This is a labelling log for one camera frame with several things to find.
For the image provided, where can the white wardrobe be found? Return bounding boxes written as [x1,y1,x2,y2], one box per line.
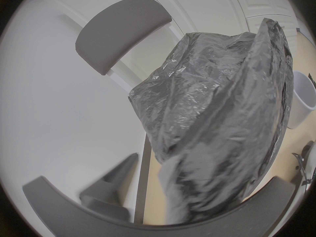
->
[43,0,300,59]

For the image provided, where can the white chair grey cushions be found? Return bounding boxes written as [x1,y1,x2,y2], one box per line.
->
[75,0,190,93]

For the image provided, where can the white trash bin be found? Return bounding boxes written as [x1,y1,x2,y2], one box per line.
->
[287,71,316,129]

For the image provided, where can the black plastic bag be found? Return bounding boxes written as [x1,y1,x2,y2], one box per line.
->
[128,17,295,225]

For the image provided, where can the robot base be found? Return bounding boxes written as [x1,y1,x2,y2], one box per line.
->
[292,140,316,192]

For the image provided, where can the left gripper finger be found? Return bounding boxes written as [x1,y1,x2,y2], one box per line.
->
[79,153,139,223]

